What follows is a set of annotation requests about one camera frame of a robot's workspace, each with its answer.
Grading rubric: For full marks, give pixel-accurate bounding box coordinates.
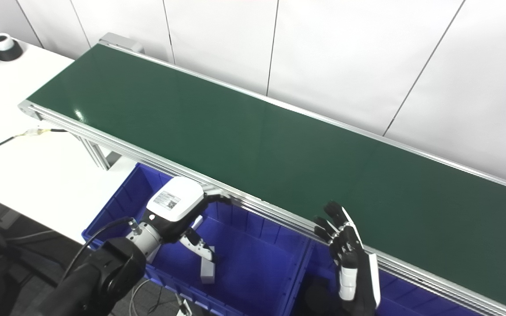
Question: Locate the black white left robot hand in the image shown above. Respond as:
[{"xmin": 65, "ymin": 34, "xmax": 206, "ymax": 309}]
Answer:
[{"xmin": 141, "ymin": 176, "xmax": 236, "ymax": 266}]

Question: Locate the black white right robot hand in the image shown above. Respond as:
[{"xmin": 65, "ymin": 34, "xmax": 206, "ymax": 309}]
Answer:
[{"xmin": 314, "ymin": 201, "xmax": 381, "ymax": 316}]

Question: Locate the white rectangular block part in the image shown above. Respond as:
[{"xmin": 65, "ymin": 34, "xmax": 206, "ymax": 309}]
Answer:
[{"xmin": 200, "ymin": 258, "xmax": 216, "ymax": 284}]

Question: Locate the blue plastic bin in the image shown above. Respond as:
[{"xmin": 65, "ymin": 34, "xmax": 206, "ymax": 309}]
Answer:
[
  {"xmin": 82, "ymin": 162, "xmax": 313, "ymax": 316},
  {"xmin": 295, "ymin": 239, "xmax": 486, "ymax": 316}
]

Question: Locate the aluminium conveyor support leg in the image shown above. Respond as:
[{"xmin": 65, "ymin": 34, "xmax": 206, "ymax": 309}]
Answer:
[{"xmin": 75, "ymin": 136, "xmax": 120, "ymax": 171}]

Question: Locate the grey conveyor motor housing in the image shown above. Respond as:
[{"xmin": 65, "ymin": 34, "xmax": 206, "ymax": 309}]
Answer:
[{"xmin": 100, "ymin": 32, "xmax": 144, "ymax": 54}]

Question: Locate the black white cone part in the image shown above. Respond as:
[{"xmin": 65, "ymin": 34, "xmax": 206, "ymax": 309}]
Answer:
[{"xmin": 0, "ymin": 33, "xmax": 23, "ymax": 61}]

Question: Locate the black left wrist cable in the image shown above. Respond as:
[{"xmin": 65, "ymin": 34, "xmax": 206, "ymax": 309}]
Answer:
[{"xmin": 60, "ymin": 217, "xmax": 142, "ymax": 281}]

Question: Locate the green conveyor belt aluminium frame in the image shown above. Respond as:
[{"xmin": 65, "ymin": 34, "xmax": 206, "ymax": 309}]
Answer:
[{"xmin": 18, "ymin": 42, "xmax": 506, "ymax": 316}]

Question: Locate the thin grey floor cable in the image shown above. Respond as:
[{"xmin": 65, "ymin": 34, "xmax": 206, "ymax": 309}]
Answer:
[{"xmin": 129, "ymin": 279, "xmax": 192, "ymax": 316}]

